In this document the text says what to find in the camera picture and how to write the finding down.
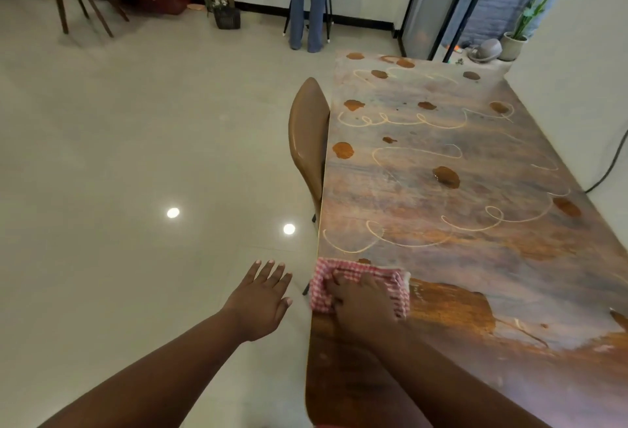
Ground person's right hand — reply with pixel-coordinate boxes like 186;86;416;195
326;270;409;341

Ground green plant in white pot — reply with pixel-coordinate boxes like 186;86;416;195
499;0;555;62

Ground black power cable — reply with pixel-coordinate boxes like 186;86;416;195
584;128;628;195

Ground black basket with white flowers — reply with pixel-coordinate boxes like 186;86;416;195
211;0;242;31

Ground brown sauce spills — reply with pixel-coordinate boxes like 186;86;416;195
332;52;628;332

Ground person's right forearm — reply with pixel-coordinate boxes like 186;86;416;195
339;326;552;428

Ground grey round appliance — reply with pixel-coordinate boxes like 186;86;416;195
466;38;503;63

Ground person's left forearm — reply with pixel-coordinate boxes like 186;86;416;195
37;309;246;428

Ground cream sauce squiggles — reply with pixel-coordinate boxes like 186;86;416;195
321;68;572;255

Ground brown leather dining chair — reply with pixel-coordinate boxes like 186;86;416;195
288;77;331;296

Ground person's left hand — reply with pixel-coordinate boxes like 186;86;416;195
221;260;294;343

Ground glass door with black frame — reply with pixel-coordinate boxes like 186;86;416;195
398;0;591;62

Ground red white checked cloth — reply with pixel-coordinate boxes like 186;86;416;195
309;257;411;319

